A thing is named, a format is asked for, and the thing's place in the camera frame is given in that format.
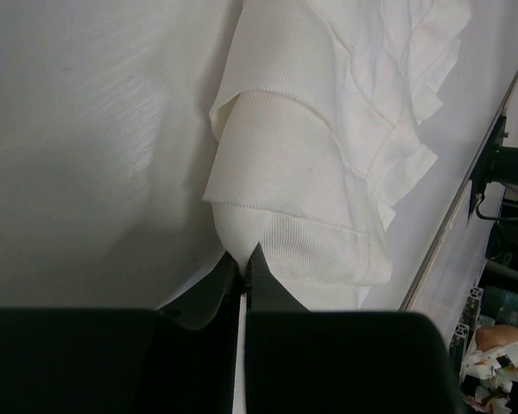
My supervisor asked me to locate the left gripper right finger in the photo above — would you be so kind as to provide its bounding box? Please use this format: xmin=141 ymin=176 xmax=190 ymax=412
xmin=244 ymin=246 xmax=462 ymax=413

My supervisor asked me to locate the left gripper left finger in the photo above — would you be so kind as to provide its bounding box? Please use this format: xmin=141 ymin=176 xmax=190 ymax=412
xmin=0 ymin=255 xmax=241 ymax=413

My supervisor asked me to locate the cream pleated skirt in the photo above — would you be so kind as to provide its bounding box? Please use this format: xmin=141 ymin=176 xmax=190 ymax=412
xmin=204 ymin=1 xmax=471 ymax=286

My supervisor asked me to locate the clutter beyond table edge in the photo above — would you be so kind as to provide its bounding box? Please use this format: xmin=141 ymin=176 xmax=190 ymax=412
xmin=451 ymin=220 xmax=518 ymax=413

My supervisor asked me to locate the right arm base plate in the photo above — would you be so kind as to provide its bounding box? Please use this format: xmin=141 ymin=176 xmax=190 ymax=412
xmin=469 ymin=115 xmax=518 ymax=222

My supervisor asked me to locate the aluminium table edge rail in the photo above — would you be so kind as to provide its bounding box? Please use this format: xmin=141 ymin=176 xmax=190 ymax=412
xmin=397 ymin=53 xmax=518 ymax=312

